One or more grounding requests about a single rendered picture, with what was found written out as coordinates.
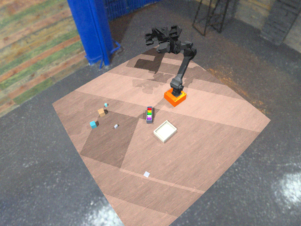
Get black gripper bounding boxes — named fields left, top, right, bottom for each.
left=145, top=25, right=180, bottom=46

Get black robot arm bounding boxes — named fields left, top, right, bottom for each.
left=156, top=38, right=197, bottom=98

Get white square tray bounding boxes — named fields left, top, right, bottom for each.
left=154, top=120, right=177, bottom=142

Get light blue cube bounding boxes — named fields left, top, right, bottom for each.
left=90, top=121, right=97, bottom=129

